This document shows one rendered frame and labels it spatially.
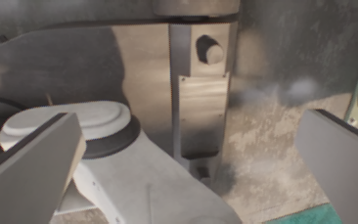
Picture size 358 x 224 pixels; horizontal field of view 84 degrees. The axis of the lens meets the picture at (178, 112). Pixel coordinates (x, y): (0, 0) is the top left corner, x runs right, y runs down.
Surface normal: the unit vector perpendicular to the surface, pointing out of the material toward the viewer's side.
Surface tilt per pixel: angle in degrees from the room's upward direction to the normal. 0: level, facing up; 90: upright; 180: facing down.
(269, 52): 0
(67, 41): 0
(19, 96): 0
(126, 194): 90
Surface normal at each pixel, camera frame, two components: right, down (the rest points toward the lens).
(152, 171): -0.02, -0.87
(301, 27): 0.20, 0.48
